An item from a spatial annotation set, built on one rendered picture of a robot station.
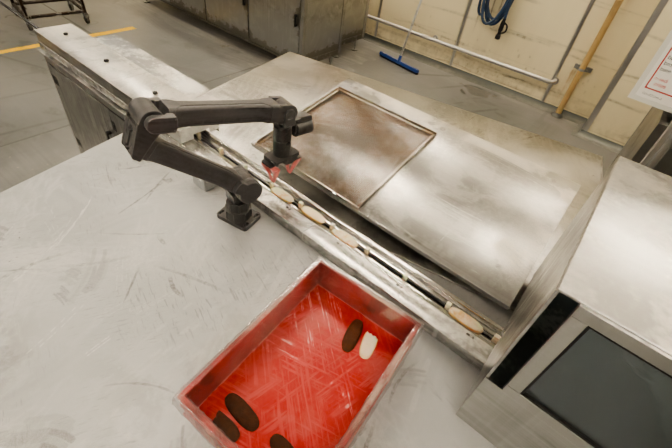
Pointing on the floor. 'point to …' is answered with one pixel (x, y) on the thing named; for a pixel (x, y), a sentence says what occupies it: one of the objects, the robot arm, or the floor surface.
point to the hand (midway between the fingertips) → (281, 175)
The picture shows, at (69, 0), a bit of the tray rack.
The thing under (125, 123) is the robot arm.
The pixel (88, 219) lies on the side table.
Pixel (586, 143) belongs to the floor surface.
